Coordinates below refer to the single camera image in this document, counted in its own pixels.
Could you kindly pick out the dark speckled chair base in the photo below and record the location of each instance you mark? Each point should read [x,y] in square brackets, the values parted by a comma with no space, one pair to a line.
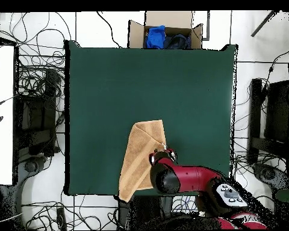
[269,174]

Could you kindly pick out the grey round caster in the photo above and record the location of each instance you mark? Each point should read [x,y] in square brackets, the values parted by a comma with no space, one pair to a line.
[30,166]

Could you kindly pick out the blue garment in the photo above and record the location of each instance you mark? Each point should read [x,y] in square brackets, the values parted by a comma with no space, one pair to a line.
[156,37]

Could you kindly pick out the dark navy garment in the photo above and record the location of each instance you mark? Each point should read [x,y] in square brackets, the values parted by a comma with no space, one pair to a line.
[177,42]

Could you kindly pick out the black equipment rack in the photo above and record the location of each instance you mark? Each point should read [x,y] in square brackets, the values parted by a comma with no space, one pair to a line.
[278,113]
[36,115]

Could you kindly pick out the dark green table cloth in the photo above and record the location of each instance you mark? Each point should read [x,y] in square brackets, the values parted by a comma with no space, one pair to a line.
[98,96]

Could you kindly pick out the black metal frame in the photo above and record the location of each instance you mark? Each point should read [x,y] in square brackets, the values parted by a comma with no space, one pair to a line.
[208,26]

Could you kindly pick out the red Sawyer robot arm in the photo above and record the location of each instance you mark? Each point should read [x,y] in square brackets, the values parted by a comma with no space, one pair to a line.
[192,178]

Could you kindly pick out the black power strip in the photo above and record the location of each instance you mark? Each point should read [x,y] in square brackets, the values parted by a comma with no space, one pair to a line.
[62,219]

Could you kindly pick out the grey metal bar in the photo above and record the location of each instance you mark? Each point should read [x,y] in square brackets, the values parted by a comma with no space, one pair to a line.
[263,24]

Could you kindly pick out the white side table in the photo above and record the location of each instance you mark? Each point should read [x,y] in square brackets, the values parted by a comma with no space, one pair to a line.
[2,120]

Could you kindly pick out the tan terry towel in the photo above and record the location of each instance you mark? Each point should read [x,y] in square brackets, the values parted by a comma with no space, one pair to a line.
[137,158]

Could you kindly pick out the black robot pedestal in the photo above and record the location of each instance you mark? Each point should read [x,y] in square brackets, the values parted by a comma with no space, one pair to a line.
[144,211]

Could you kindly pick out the cardboard box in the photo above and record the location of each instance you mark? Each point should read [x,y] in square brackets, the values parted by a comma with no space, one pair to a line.
[137,36]

